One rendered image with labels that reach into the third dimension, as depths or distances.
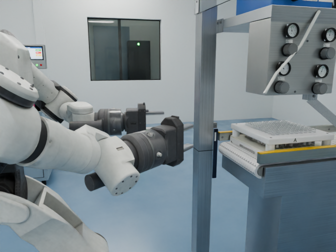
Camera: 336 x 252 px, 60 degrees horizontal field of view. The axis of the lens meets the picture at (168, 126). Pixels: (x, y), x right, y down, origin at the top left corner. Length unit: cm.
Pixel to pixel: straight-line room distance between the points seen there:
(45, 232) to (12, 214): 11
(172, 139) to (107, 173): 19
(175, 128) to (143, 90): 508
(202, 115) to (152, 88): 470
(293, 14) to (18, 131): 71
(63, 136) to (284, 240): 89
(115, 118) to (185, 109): 510
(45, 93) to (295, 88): 84
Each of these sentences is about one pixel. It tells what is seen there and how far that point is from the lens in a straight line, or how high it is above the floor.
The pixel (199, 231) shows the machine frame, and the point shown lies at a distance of 128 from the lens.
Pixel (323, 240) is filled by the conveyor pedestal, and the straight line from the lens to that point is 127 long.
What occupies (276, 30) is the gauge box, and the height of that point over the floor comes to 129.
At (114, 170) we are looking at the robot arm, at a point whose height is 101.
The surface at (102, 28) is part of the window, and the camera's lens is 578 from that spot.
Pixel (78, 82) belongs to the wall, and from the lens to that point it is 566.
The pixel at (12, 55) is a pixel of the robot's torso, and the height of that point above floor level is 122.
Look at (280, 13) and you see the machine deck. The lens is 85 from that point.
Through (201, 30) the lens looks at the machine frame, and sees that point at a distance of 108.
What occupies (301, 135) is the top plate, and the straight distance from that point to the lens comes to 101.
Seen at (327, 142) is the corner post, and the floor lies 95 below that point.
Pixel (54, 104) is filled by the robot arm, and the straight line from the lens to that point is 117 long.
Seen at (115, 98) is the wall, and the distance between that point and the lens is 569.
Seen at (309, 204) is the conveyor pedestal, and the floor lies 73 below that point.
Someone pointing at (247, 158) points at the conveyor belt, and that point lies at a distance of 98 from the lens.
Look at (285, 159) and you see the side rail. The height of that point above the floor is 92.
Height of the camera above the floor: 121
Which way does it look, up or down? 12 degrees down
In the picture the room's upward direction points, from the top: straight up
